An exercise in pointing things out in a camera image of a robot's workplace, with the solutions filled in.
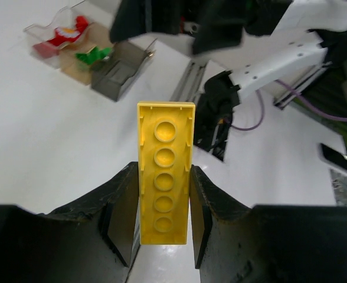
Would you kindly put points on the red flower lego piece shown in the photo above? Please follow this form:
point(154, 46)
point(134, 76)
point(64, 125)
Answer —
point(64, 35)

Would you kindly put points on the amber plastic container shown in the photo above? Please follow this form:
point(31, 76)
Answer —
point(77, 59)

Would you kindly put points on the green square lego brick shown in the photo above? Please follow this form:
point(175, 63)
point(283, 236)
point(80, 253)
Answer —
point(87, 58)

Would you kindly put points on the red curved lego brick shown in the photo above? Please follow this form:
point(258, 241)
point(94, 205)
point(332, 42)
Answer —
point(81, 23)

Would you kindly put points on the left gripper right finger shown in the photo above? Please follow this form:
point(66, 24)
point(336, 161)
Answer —
point(266, 243)

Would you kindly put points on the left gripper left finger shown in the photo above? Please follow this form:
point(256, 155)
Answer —
point(94, 238)

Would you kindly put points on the small red lego brick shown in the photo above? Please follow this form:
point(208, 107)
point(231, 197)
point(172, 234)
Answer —
point(45, 50)

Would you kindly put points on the aluminium front rail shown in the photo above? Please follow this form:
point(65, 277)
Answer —
point(187, 89)

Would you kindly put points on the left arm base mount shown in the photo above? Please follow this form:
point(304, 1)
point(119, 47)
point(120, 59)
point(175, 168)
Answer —
point(214, 113)

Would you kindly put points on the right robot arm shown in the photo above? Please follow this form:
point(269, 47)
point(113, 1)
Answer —
point(220, 24)

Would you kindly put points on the clear plastic container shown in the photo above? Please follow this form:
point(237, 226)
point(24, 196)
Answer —
point(69, 27)

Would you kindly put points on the long yellow lego plate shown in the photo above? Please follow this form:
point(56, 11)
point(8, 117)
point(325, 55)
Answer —
point(165, 142)

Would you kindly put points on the green lego plate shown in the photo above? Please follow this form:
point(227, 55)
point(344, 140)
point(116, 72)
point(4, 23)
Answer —
point(98, 54)

